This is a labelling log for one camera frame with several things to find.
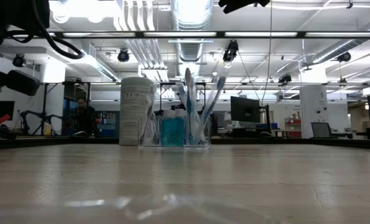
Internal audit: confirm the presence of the clear acrylic organizer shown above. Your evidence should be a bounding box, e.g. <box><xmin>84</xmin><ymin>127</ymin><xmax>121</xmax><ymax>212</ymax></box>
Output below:
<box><xmin>137</xmin><ymin>114</ymin><xmax>213</xmax><ymax>149</ymax></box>

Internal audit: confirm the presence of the person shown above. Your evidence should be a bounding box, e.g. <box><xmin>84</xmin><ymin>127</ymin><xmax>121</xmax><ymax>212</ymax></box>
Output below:
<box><xmin>73</xmin><ymin>98</ymin><xmax>98</xmax><ymax>135</ymax></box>

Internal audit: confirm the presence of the black background rig frame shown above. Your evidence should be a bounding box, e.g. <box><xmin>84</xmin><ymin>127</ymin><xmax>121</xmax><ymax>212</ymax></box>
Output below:
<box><xmin>159</xmin><ymin>82</ymin><xmax>207</xmax><ymax>119</ymax></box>
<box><xmin>40</xmin><ymin>81</ymin><xmax>92</xmax><ymax>135</ymax></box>

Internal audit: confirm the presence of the blue storage rack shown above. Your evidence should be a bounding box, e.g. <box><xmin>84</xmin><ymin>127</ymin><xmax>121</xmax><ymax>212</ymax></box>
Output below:
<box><xmin>62</xmin><ymin>98</ymin><xmax>120</xmax><ymax>138</ymax></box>

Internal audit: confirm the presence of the thin hanging cable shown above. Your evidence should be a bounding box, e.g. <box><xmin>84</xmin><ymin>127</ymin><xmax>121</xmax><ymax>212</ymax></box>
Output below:
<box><xmin>261</xmin><ymin>0</ymin><xmax>273</xmax><ymax>105</ymax></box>

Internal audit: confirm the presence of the black aluminium table frame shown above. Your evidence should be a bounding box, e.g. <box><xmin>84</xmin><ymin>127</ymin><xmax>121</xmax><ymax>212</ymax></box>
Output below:
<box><xmin>0</xmin><ymin>136</ymin><xmax>370</xmax><ymax>151</ymax></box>

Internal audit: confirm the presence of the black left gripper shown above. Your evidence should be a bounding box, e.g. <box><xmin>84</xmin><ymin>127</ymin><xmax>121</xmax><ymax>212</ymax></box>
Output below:
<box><xmin>0</xmin><ymin>67</ymin><xmax>42</xmax><ymax>96</ymax></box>

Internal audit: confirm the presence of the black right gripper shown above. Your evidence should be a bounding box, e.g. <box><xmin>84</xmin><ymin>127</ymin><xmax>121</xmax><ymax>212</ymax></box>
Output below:
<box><xmin>218</xmin><ymin>0</ymin><xmax>271</xmax><ymax>15</ymax></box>

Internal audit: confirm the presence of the white square pillar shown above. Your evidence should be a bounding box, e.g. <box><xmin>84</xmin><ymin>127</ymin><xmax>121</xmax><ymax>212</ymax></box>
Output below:
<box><xmin>298</xmin><ymin>84</ymin><xmax>329</xmax><ymax>138</ymax></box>

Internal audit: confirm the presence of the black background gripper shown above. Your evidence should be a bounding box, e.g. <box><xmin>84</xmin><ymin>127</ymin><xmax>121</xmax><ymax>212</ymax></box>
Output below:
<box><xmin>0</xmin><ymin>123</ymin><xmax>17</xmax><ymax>139</ymax></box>

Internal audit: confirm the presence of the black overhead beam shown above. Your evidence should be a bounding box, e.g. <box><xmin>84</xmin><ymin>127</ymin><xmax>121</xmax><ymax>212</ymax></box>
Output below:
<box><xmin>47</xmin><ymin>30</ymin><xmax>370</xmax><ymax>40</ymax></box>

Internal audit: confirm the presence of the black ceiling spotlight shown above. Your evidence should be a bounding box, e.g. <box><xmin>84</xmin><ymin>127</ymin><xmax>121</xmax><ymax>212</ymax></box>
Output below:
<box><xmin>12</xmin><ymin>54</ymin><xmax>27</xmax><ymax>68</ymax></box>
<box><xmin>117</xmin><ymin>49</ymin><xmax>131</xmax><ymax>63</ymax></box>
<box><xmin>336</xmin><ymin>51</ymin><xmax>352</xmax><ymax>63</ymax></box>
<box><xmin>222</xmin><ymin>39</ymin><xmax>239</xmax><ymax>63</ymax></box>
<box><xmin>277</xmin><ymin>73</ymin><xmax>293</xmax><ymax>85</ymax></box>

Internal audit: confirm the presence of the red shelf unit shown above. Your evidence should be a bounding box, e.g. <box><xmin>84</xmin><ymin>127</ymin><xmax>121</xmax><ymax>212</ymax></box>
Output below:
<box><xmin>284</xmin><ymin>117</ymin><xmax>302</xmax><ymax>138</ymax></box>

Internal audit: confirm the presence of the silver ventilation duct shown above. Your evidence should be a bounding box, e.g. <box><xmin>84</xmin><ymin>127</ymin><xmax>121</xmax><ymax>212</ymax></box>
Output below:
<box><xmin>171</xmin><ymin>0</ymin><xmax>214</xmax><ymax>99</ymax></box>
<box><xmin>310</xmin><ymin>14</ymin><xmax>370</xmax><ymax>65</ymax></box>

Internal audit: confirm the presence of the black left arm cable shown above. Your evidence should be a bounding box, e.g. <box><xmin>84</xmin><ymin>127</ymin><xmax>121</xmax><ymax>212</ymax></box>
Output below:
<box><xmin>6</xmin><ymin>0</ymin><xmax>85</xmax><ymax>60</ymax></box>

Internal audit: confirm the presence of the white wipes canister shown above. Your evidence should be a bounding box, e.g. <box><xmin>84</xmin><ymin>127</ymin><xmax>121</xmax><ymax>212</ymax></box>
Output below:
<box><xmin>119</xmin><ymin>76</ymin><xmax>157</xmax><ymax>146</ymax></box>

